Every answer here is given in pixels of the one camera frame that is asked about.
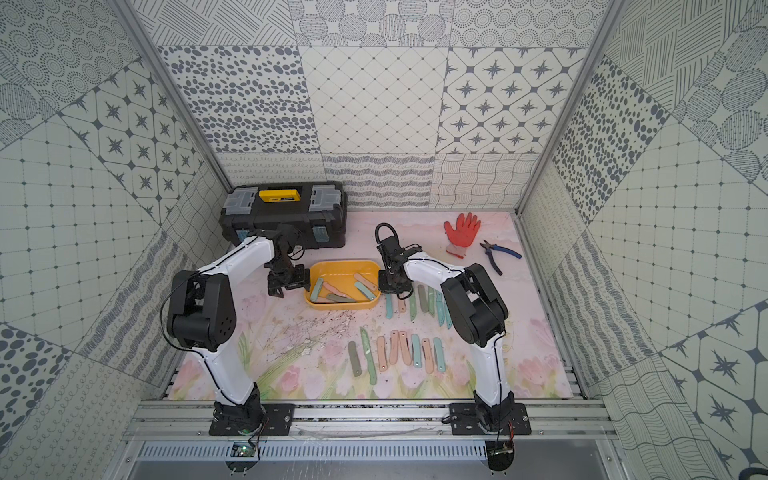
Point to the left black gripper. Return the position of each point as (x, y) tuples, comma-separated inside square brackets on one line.
[(285, 278)]

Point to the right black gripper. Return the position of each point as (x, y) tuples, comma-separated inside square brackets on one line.
[(382, 285)]

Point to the long teal knife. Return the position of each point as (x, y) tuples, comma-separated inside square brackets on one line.
[(389, 306)]

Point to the grey green fruit knife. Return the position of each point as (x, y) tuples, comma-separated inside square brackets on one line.
[(423, 298)]

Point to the yellow plastic storage box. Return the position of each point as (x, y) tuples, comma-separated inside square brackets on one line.
[(339, 292)]

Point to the pale pink knife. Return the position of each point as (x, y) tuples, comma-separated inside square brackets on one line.
[(394, 348)]

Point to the beige pink knife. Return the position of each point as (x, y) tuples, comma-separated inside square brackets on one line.
[(381, 349)]

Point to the long green knife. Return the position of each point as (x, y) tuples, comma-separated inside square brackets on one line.
[(367, 351)]

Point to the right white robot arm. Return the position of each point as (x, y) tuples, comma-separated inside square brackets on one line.
[(476, 309)]

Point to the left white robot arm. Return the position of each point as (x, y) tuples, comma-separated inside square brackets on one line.
[(202, 318)]

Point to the light teal folding knife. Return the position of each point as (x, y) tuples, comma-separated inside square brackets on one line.
[(363, 289)]

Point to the black plastic toolbox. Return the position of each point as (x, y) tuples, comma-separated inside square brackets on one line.
[(317, 209)]

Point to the floral pink table mat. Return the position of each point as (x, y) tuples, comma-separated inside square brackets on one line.
[(294, 351)]

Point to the red work glove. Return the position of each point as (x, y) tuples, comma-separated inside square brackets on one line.
[(461, 235)]

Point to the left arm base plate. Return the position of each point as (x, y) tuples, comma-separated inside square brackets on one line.
[(231, 420)]

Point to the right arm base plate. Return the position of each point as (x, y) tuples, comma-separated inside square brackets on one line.
[(467, 419)]

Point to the aluminium frame rail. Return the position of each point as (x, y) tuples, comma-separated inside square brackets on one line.
[(387, 420)]

